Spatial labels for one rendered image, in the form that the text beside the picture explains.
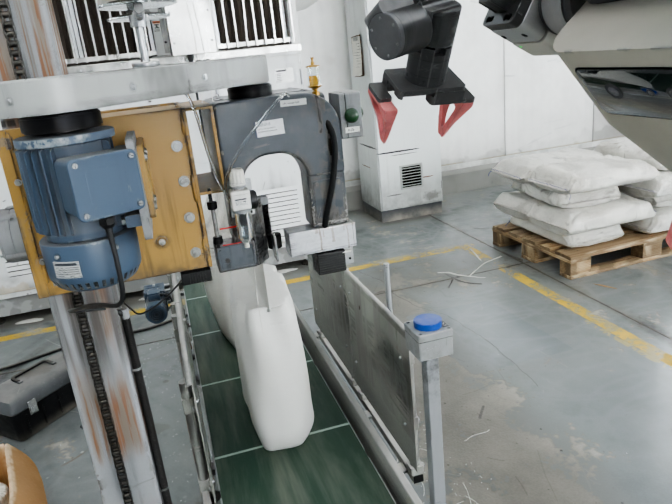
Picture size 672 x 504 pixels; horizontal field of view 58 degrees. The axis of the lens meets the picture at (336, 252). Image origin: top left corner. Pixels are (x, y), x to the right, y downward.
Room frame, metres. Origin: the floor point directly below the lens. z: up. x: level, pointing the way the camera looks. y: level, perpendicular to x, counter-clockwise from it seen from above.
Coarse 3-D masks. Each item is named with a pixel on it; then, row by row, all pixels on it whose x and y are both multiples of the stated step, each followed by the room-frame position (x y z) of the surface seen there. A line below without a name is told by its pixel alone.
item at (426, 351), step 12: (408, 324) 1.19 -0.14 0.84; (408, 336) 1.18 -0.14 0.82; (420, 336) 1.13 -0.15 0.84; (432, 336) 1.13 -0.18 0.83; (444, 336) 1.14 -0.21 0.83; (408, 348) 1.18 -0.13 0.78; (420, 348) 1.13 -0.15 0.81; (432, 348) 1.13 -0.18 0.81; (444, 348) 1.14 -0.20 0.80; (420, 360) 1.13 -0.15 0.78
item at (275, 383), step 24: (264, 264) 1.75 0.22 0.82; (240, 288) 1.57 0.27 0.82; (264, 288) 1.39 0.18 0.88; (240, 312) 1.47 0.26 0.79; (264, 312) 1.44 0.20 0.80; (288, 312) 1.44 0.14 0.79; (240, 336) 1.46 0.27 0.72; (264, 336) 1.41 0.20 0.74; (288, 336) 1.43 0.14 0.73; (240, 360) 1.53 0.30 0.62; (264, 360) 1.40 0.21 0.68; (288, 360) 1.42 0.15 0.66; (264, 384) 1.41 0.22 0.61; (288, 384) 1.41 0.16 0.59; (264, 408) 1.41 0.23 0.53; (288, 408) 1.41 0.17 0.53; (312, 408) 1.49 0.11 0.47; (264, 432) 1.41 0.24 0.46; (288, 432) 1.41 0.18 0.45
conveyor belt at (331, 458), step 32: (192, 288) 2.79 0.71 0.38; (192, 320) 2.40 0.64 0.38; (224, 352) 2.07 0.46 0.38; (224, 384) 1.83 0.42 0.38; (320, 384) 1.76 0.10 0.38; (224, 416) 1.63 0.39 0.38; (320, 416) 1.58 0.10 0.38; (224, 448) 1.47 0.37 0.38; (256, 448) 1.45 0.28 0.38; (288, 448) 1.44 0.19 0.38; (320, 448) 1.42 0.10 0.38; (352, 448) 1.41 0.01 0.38; (224, 480) 1.33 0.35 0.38; (256, 480) 1.32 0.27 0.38; (288, 480) 1.31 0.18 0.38; (320, 480) 1.29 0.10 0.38; (352, 480) 1.28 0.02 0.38
